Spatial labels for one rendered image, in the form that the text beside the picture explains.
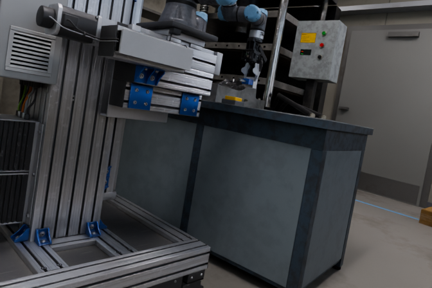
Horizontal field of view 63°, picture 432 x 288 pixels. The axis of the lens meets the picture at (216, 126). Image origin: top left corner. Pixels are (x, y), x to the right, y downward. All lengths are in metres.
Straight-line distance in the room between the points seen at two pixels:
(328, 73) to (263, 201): 1.15
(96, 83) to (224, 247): 0.98
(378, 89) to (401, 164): 0.98
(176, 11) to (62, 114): 0.54
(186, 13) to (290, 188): 0.83
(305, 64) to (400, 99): 2.52
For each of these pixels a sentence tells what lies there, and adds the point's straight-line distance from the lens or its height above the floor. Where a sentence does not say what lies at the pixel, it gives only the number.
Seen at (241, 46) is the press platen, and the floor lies 1.26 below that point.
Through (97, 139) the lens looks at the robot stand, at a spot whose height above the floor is 0.59.
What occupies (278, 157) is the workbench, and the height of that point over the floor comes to 0.60.
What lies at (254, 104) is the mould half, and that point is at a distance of 2.10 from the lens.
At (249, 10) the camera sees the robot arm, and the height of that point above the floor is 1.25.
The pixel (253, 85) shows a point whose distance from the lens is 1.84.
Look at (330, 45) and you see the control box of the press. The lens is 2.51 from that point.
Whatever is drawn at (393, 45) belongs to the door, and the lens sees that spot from 5.07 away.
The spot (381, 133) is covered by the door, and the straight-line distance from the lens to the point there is 4.92.
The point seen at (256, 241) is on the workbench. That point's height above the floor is 0.21.
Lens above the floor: 0.78
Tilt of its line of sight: 3 degrees down
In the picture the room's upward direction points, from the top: 9 degrees clockwise
